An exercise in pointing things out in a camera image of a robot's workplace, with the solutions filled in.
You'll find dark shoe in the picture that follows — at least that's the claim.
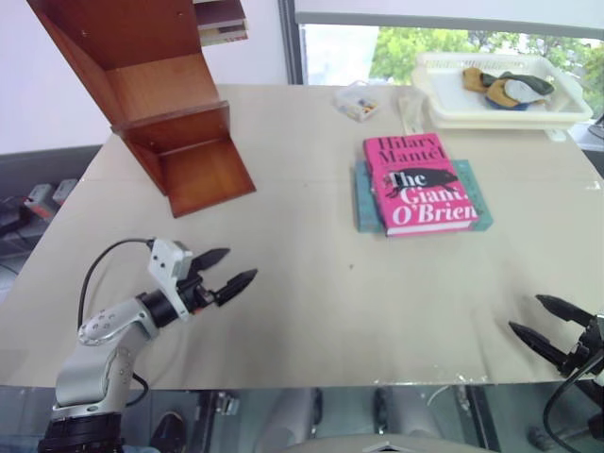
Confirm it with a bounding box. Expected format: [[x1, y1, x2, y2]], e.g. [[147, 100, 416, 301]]
[[149, 410, 187, 450]]

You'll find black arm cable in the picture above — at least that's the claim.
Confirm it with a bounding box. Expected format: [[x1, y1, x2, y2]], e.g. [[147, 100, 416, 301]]
[[76, 238, 155, 332], [542, 361, 604, 453]]

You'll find teal hardcover book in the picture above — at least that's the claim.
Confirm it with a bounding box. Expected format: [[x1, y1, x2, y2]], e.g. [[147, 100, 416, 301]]
[[352, 159, 495, 234]]

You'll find grey robot torso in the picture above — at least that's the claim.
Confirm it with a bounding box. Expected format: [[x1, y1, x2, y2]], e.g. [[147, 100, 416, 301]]
[[281, 435, 499, 453]]

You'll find grey window frame post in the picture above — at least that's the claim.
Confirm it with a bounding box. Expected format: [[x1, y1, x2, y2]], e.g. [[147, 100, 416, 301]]
[[277, 0, 309, 87]]

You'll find black object beside table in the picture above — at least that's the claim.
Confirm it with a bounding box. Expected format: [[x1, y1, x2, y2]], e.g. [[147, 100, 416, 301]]
[[572, 118, 604, 153]]

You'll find yellow brown cloth item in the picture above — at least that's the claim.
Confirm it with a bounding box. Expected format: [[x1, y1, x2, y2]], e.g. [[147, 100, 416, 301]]
[[461, 66, 519, 109]]

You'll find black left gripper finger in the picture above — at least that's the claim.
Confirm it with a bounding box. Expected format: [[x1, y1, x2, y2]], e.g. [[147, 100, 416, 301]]
[[214, 268, 260, 308], [192, 247, 232, 274]]

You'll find small clear plastic box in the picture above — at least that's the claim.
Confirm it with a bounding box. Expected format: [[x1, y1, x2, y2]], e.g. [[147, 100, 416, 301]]
[[333, 80, 383, 124]]

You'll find white plastic basket tray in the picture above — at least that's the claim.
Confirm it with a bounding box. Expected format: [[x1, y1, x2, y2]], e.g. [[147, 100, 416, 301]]
[[413, 51, 594, 122], [409, 69, 594, 132]]

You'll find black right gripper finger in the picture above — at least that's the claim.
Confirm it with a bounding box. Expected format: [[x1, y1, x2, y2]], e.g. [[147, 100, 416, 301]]
[[508, 321, 566, 374], [534, 294, 594, 327]]

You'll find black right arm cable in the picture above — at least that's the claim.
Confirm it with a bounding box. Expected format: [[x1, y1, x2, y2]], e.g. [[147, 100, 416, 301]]
[[542, 361, 604, 453]]

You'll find grey red battery pack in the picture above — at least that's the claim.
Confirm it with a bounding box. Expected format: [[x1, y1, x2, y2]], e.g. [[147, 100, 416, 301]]
[[52, 178, 79, 207], [24, 184, 54, 221]]

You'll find beige table cover sheet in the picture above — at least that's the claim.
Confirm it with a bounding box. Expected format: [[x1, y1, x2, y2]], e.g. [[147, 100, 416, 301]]
[[0, 83, 604, 392]]

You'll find white roller blind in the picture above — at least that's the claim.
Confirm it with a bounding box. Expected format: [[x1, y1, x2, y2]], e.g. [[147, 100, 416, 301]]
[[294, 0, 604, 28]]

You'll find brown wooden bookshelf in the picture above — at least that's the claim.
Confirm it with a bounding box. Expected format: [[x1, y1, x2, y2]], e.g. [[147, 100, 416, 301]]
[[25, 0, 259, 220]]

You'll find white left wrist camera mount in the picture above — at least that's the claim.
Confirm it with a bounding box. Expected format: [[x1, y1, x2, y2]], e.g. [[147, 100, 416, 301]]
[[147, 238, 195, 323]]

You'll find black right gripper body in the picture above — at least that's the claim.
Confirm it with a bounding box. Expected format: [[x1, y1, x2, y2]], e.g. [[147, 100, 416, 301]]
[[556, 314, 604, 379]]

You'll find pink hardcover book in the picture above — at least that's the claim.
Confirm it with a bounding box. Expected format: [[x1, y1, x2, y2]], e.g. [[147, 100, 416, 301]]
[[361, 132, 480, 238]]

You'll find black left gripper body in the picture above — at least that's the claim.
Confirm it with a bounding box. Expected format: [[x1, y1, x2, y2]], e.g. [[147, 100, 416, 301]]
[[176, 266, 223, 315]]

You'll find dark green cloth item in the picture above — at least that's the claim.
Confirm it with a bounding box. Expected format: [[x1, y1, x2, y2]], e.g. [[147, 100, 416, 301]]
[[497, 70, 556, 98]]

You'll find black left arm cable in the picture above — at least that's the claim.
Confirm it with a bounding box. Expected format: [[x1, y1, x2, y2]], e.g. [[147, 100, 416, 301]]
[[76, 238, 155, 332]]

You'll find white grey cloth item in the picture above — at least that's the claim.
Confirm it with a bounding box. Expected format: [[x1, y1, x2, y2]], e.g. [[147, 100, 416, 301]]
[[501, 78, 545, 106]]

